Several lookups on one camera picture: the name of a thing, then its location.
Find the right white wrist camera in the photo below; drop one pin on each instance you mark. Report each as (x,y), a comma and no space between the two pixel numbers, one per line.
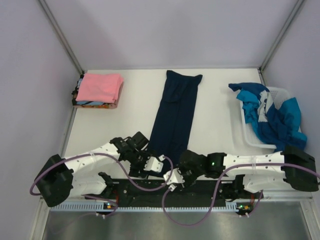
(173,179)

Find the grey slotted cable duct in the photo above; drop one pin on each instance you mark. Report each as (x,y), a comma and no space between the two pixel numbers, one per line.
(100,206)

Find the aluminium frame rail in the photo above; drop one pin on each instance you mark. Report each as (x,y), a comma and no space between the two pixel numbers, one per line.
(48,196)

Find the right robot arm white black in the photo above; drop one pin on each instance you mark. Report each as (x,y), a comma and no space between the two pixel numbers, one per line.
(239,176)

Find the pink folded t shirt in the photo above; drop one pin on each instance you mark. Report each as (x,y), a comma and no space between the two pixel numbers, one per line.
(103,88)

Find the navy blue t shirt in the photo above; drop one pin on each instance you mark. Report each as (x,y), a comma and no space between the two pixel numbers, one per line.
(172,126)

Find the blue white t shirt pile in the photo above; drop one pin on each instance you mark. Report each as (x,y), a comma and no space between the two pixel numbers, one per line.
(278,126)

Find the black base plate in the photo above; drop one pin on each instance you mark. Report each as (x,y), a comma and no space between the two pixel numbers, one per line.
(197,195)

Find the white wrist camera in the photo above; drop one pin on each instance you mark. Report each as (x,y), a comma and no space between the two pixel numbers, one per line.
(173,179)
(154,164)

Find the white plastic laundry basket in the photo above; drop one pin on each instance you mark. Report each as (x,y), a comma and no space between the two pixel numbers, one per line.
(279,95)

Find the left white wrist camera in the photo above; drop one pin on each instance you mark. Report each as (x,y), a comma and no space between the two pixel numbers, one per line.
(154,164)

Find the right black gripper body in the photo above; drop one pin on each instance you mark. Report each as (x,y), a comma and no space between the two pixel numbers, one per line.
(190,176)

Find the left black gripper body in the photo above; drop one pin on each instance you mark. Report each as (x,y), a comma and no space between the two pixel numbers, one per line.
(137,162)

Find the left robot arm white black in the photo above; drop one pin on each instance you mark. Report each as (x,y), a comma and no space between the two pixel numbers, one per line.
(85,174)

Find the stack of folded shirts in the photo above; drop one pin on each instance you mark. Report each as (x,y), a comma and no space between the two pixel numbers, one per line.
(91,104)

